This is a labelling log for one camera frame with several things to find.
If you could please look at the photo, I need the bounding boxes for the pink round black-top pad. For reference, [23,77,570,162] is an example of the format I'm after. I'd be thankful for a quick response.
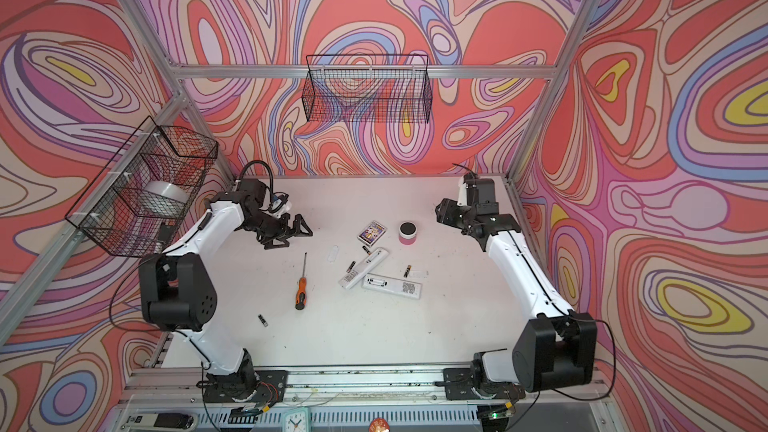
[398,221,418,245]

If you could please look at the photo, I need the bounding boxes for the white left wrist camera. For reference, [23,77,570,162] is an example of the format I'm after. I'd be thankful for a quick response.
[268,192,292,217]

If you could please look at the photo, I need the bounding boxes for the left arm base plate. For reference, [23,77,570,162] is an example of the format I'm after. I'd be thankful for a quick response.
[196,369,288,405]

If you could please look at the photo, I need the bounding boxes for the black wire basket left wall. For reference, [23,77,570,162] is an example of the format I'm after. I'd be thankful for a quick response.
[65,117,218,257]

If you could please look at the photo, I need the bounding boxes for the white remote with coloured buttons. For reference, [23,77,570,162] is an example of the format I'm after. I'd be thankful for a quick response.
[338,248,390,290]

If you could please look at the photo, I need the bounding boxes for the white remote control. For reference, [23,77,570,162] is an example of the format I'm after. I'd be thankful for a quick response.
[361,274,422,300]

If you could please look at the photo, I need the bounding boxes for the black wire basket back wall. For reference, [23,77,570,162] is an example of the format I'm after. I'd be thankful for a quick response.
[301,53,433,124]

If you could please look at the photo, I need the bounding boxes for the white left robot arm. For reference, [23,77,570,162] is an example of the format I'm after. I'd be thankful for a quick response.
[139,179,313,388]

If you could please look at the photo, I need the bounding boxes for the black corrugated left cable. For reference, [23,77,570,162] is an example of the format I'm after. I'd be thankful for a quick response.
[238,159,276,205]

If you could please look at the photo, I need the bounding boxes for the white battery cover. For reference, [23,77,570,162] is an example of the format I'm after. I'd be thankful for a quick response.
[327,245,339,263]
[409,270,429,280]

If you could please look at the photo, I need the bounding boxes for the black wire basket wall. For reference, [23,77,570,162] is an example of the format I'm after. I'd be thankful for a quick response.
[301,53,433,124]
[65,117,218,257]

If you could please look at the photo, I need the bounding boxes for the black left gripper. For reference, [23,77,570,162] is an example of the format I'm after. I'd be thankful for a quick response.
[243,212,312,248]

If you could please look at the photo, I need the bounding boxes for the small white clock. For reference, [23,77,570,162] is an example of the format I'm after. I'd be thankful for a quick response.
[281,407,311,432]

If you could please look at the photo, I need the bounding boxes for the orange handled screwdriver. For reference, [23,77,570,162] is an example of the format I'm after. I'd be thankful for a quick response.
[294,253,307,311]

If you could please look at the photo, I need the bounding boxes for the white roll in basket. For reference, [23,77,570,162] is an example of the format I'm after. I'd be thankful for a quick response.
[139,181,189,218]

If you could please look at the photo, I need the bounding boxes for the purple printed card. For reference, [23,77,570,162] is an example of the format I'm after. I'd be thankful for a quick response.
[357,220,387,247]

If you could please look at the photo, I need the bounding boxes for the black white device front rail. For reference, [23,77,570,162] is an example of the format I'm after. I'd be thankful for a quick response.
[120,412,198,432]

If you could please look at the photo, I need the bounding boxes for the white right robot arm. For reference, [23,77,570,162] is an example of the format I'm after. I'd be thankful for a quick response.
[435,172,598,392]

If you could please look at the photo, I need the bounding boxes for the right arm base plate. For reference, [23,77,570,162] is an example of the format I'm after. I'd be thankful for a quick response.
[435,367,527,403]

